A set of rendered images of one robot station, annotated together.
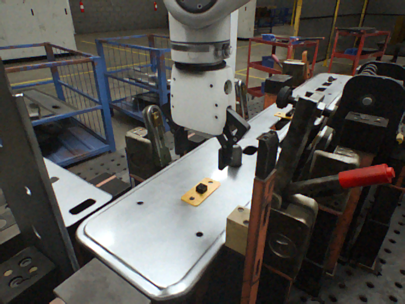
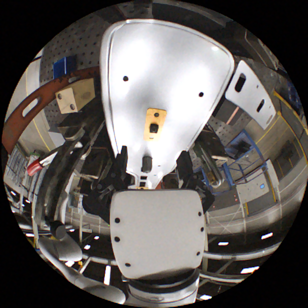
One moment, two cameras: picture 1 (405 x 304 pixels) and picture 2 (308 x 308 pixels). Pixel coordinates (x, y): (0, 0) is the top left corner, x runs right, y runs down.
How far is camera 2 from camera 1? 0.35 m
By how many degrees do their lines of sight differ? 21
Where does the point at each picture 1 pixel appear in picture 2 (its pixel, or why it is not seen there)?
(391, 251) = not seen: hidden behind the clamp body
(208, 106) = (130, 237)
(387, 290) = not seen: hidden behind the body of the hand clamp
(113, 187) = (225, 112)
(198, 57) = (145, 295)
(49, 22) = (243, 188)
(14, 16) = (252, 185)
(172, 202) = (172, 104)
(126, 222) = (201, 66)
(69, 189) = (251, 100)
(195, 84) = (157, 264)
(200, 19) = not seen: outside the picture
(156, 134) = (208, 164)
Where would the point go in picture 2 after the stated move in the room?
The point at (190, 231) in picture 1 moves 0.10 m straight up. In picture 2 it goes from (135, 77) to (112, 95)
